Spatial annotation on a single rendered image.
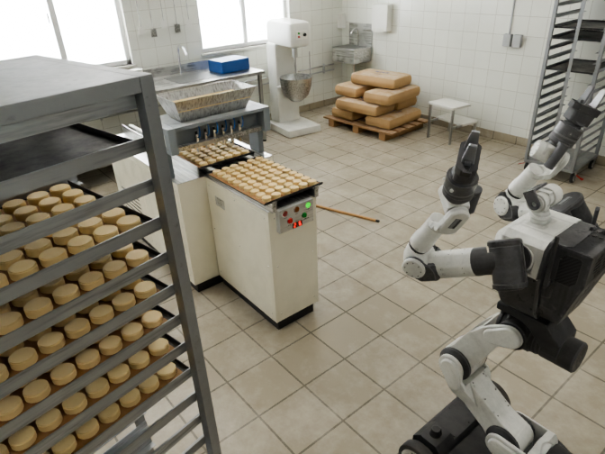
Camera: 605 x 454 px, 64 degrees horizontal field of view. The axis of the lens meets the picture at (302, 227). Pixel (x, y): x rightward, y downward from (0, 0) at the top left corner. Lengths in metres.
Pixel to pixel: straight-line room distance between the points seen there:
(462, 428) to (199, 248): 1.92
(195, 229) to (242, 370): 0.97
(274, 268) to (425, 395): 1.05
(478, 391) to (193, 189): 1.98
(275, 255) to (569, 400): 1.69
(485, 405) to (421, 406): 0.55
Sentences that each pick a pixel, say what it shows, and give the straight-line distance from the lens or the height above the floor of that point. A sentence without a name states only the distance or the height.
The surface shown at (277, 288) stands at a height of 0.33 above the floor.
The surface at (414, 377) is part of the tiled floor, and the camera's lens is 2.80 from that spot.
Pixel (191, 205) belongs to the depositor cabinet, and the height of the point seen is 0.67.
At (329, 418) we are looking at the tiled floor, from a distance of 2.58.
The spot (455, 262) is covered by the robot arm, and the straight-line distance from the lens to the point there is 1.57.
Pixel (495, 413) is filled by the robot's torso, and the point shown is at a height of 0.38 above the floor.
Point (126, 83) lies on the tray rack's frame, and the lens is 0.97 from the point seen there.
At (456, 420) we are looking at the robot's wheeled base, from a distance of 2.40.
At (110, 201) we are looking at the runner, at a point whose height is 1.59.
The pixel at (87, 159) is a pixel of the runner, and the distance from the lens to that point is 0.98.
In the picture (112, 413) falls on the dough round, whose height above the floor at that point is 1.06.
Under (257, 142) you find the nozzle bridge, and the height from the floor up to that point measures 0.91.
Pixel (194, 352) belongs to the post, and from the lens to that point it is 1.29.
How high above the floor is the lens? 1.99
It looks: 29 degrees down
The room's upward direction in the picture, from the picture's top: 2 degrees counter-clockwise
